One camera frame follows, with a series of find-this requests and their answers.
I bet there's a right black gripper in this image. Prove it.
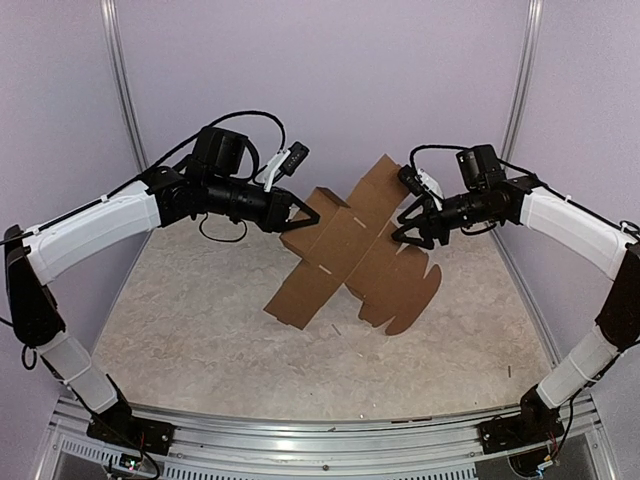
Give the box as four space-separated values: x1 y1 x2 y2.
392 187 499 249

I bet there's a brown cardboard box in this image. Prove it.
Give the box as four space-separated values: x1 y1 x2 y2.
264 155 442 336

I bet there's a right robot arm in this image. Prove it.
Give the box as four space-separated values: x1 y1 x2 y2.
392 144 639 444

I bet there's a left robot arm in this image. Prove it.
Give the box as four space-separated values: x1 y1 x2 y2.
2 126 320 445

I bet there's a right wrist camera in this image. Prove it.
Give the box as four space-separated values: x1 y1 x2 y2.
397 165 444 211

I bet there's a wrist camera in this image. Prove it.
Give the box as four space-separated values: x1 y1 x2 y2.
397 165 444 211
254 141 310 193

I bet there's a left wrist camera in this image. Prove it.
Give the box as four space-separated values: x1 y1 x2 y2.
254 141 310 193

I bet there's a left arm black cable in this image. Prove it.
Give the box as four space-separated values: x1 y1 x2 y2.
99 110 289 201

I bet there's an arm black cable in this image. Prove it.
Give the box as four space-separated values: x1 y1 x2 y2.
408 144 541 186
99 110 289 201

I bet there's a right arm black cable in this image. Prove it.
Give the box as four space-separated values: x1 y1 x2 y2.
408 144 541 186

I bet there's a right aluminium frame post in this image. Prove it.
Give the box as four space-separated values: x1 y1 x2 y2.
501 0 544 162

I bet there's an aluminium frame post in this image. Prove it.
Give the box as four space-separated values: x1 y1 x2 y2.
99 0 149 172
501 0 544 162

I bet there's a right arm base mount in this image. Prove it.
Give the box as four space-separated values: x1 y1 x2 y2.
477 415 565 455

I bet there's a front aluminium rail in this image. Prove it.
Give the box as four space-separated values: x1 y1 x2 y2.
32 395 621 479

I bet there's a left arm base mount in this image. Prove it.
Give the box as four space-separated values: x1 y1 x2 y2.
87 417 176 456

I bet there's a left aluminium frame post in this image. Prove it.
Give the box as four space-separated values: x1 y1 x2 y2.
99 0 149 172

